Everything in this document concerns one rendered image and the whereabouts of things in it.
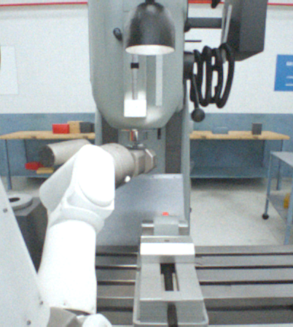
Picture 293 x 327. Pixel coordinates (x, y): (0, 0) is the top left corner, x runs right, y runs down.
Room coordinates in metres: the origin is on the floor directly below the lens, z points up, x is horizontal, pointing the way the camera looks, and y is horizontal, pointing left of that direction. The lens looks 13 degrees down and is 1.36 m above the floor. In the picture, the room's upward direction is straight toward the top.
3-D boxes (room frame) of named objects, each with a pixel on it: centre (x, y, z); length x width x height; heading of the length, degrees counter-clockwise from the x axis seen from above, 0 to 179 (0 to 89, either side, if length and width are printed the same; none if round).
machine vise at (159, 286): (0.59, -0.05, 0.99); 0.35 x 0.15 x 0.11; 0
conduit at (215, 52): (0.89, -0.18, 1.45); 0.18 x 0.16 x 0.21; 0
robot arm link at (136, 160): (0.54, 0.06, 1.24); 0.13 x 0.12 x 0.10; 67
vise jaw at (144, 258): (0.56, -0.05, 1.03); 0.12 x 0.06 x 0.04; 90
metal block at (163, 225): (0.62, -0.05, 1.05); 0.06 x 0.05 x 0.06; 90
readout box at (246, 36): (0.92, -0.32, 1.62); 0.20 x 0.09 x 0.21; 0
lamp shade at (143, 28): (0.40, 0.00, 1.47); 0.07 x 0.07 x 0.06
